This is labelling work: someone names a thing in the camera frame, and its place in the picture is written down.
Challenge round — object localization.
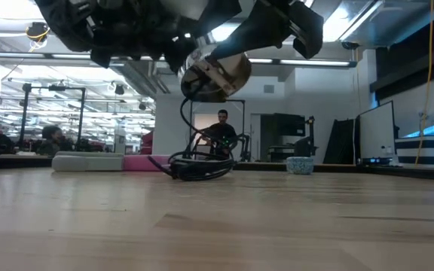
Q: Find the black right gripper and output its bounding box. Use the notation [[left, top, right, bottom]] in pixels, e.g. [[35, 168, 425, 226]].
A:
[[206, 0, 326, 62]]

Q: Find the yellow cable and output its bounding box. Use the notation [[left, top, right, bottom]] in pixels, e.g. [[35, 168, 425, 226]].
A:
[[414, 0, 434, 166]]

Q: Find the black lamp power cord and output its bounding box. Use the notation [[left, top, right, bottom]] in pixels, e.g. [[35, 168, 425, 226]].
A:
[[146, 78, 238, 183]]

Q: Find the ceiling light strip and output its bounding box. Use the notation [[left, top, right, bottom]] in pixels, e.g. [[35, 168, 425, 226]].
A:
[[0, 50, 357, 69]]

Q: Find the small blue round cap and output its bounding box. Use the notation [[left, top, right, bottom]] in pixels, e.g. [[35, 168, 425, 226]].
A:
[[286, 155, 315, 176]]

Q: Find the black metal table frame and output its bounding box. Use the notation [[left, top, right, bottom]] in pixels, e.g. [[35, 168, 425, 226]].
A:
[[0, 152, 434, 182]]

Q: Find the person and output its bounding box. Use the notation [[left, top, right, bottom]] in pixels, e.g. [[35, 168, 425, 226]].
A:
[[35, 124, 75, 156], [204, 108, 239, 160]]

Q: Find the black hanging lamp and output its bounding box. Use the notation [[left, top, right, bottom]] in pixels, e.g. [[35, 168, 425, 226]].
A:
[[25, 21, 50, 50]]

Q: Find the black panel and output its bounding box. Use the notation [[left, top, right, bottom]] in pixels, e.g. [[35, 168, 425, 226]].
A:
[[322, 117, 356, 165]]

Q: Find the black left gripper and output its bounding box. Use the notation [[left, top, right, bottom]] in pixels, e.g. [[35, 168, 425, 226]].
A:
[[33, 0, 243, 75]]

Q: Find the white board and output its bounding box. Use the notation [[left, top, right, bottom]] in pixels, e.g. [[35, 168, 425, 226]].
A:
[[357, 99, 397, 161]]

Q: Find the chrome lamp base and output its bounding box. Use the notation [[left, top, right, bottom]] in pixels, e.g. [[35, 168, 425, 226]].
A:
[[179, 42, 253, 104]]

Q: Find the black gantry frame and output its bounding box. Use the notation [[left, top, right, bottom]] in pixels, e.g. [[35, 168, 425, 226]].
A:
[[188, 98, 247, 160], [20, 83, 87, 152]]

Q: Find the pink and white case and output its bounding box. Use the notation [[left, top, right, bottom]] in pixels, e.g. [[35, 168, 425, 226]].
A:
[[121, 154, 171, 173]]

